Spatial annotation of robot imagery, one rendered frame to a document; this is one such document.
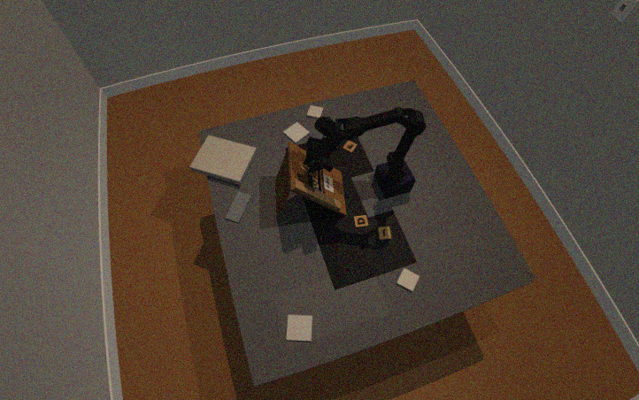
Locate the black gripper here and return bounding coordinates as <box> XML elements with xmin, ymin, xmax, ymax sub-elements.
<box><xmin>303</xmin><ymin>136</ymin><xmax>337</xmax><ymax>173</ymax></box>

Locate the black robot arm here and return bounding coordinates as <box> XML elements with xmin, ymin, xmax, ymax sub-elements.
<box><xmin>306</xmin><ymin>107</ymin><xmax>426</xmax><ymax>184</ymax></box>

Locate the beige flat rectangular slab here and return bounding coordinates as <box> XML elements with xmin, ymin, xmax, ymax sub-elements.
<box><xmin>189</xmin><ymin>135</ymin><xmax>258</xmax><ymax>185</ymax></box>

